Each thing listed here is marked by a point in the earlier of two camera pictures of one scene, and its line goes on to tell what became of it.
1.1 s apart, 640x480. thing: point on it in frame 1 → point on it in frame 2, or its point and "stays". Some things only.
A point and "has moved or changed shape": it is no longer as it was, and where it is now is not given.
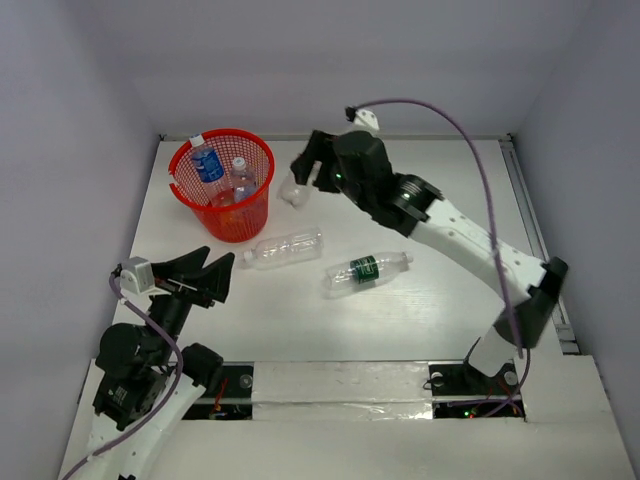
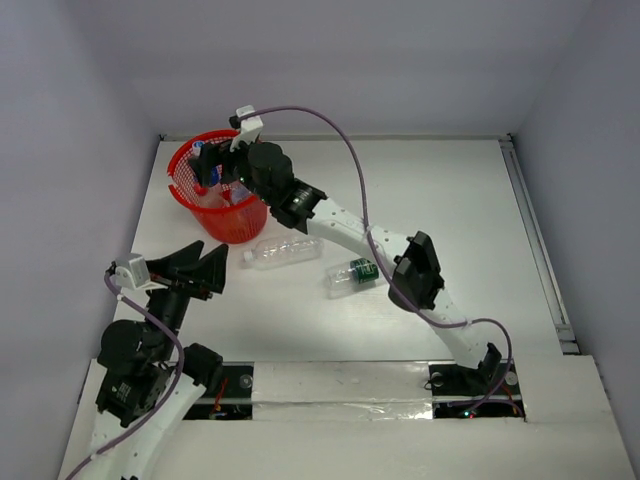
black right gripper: x=317 y=148 → x=213 y=153
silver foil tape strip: x=341 y=391 stays
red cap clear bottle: x=299 y=195 has moved or changed shape
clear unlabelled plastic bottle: x=279 y=250 stays
